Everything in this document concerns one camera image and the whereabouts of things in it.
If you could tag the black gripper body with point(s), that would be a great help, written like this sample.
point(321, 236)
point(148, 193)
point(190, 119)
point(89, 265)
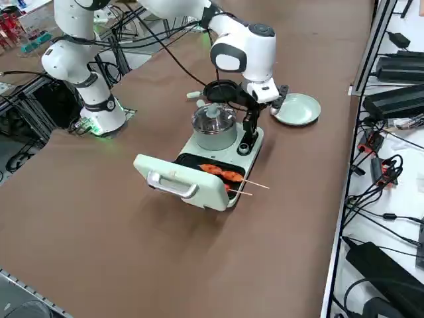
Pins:
point(276, 104)

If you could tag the mint green cooking machine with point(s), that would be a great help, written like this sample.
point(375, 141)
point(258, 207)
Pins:
point(228, 157)

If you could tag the mint green plate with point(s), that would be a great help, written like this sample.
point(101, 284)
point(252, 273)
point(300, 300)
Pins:
point(298, 111)

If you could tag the glass pot lid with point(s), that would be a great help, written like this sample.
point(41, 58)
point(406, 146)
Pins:
point(212, 111)

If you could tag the black frying pan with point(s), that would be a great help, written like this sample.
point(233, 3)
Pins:
point(218, 94)

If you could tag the two-piece sausage skewer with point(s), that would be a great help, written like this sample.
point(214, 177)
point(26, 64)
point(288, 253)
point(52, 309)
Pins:
point(218, 169)

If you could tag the single sausage skewer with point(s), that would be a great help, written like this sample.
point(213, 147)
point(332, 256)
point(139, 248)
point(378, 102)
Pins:
point(243, 193)

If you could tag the hinged grill lid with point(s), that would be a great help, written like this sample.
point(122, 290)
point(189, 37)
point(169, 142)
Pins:
point(212, 195)

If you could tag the orange black connector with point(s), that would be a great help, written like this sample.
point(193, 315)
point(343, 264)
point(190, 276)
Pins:
point(387, 175)
point(371, 140)

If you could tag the black power supply box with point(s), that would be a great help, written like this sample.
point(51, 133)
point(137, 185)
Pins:
point(394, 101)
point(401, 68)

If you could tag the small black power adapter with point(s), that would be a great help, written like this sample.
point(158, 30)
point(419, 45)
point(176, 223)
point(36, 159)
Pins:
point(399, 39)

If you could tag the large black power brick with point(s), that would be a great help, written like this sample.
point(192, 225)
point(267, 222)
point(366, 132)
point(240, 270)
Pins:
point(381, 265)

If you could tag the teal plastic block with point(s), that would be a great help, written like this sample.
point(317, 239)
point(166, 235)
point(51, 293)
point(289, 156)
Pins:
point(33, 44)

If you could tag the red objects cluster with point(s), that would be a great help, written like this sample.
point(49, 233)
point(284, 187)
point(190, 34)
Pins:
point(10, 30)

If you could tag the aluminium frame post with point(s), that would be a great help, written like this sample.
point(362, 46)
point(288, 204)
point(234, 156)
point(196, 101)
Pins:
point(371, 49)

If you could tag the aluminium rail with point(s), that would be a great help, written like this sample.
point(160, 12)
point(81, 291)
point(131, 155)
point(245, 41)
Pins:
point(26, 286)

